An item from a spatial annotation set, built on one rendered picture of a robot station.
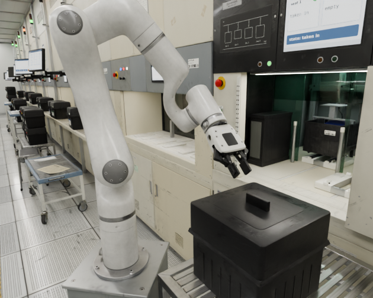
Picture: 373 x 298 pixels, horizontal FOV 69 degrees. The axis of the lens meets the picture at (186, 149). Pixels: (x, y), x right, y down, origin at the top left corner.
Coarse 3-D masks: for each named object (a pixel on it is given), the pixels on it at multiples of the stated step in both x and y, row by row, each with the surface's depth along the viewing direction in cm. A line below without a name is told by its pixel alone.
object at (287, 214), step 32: (224, 192) 88; (256, 192) 87; (192, 224) 82; (224, 224) 69; (256, 224) 68; (288, 224) 68; (320, 224) 72; (224, 256) 71; (256, 256) 61; (288, 256) 66
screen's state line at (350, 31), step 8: (312, 32) 96; (320, 32) 93; (328, 32) 91; (336, 32) 89; (344, 32) 87; (352, 32) 85; (288, 40) 104; (296, 40) 101; (304, 40) 99; (312, 40) 96
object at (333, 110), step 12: (336, 108) 153; (312, 120) 163; (312, 132) 157; (324, 132) 151; (336, 132) 146; (348, 132) 148; (312, 144) 158; (324, 144) 152; (336, 144) 146; (348, 144) 151; (312, 156) 160; (336, 156) 147
